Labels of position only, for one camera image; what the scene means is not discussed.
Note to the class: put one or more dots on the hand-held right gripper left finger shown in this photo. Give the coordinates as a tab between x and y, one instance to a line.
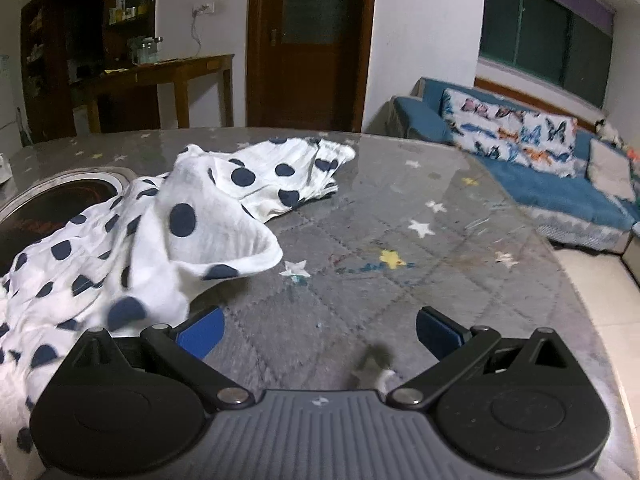
202	334

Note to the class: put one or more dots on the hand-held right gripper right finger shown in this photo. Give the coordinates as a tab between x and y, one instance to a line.
437	334

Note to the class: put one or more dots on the white navy polka dot garment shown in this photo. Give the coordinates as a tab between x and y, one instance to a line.
150	240

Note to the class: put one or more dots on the blue sofa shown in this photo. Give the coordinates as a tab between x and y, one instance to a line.
540	185

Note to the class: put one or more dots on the round black induction cooktop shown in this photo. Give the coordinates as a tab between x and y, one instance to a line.
50	205

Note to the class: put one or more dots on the white butterfly print pillow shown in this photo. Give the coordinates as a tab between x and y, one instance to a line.
480	125
550	142

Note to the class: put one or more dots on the grey cushion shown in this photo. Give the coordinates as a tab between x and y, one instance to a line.
610	167

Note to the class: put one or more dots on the wooden side table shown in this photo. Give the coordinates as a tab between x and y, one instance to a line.
190	67

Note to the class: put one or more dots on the small white black toy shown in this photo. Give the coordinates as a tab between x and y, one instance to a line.
612	132

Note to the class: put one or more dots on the brown wooden door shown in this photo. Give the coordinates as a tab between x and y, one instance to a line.
310	75

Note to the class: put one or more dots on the glass jar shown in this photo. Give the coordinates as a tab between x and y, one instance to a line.
158	46
142	52

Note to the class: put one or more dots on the dark glass window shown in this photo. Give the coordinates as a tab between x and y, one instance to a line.
540	35

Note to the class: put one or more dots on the dark wooden cabinet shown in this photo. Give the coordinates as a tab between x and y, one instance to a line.
65	20

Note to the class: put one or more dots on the white wall socket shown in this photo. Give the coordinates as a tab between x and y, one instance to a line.
204	8

